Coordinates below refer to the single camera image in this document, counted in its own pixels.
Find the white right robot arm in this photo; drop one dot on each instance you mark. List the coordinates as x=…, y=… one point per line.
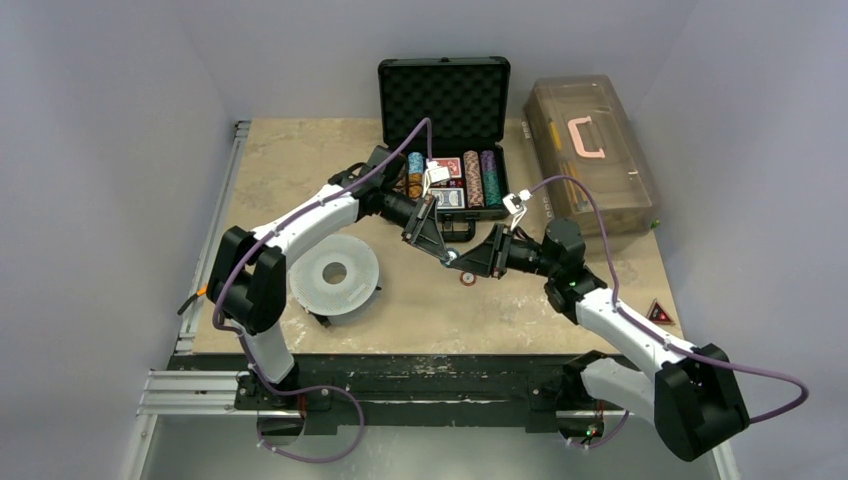
x=681, y=389

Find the white perforated cable spool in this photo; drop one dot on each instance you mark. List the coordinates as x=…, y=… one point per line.
x=336, y=281

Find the dark green chip stack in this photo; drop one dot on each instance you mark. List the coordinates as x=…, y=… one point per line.
x=491, y=180

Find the peach chip stack right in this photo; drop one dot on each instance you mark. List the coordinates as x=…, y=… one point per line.
x=474, y=186

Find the aluminium frame rail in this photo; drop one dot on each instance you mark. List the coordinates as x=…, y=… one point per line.
x=188, y=393

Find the orange yellow chip stack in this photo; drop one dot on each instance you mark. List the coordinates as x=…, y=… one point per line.
x=414, y=185

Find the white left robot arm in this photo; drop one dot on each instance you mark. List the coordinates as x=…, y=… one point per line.
x=249, y=275

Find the blue playing card deck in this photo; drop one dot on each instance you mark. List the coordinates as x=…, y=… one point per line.
x=449, y=198

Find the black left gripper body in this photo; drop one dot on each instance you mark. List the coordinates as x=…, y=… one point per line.
x=404, y=211

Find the black poker set case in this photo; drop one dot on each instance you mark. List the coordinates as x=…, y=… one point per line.
x=466, y=100

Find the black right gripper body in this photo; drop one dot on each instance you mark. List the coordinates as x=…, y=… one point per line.
x=497, y=250

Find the light blue chip stack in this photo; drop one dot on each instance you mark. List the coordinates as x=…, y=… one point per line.
x=416, y=163

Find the red playing card deck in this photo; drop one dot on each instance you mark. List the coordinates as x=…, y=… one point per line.
x=452, y=164

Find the green fifty poker chip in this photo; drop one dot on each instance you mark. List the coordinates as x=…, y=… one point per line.
x=452, y=255

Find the red triangle warning sticker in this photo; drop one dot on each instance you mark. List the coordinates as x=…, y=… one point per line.
x=657, y=314

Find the red poker chip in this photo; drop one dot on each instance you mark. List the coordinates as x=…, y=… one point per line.
x=467, y=279

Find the translucent plastic toolbox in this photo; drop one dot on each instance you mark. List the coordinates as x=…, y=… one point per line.
x=579, y=128

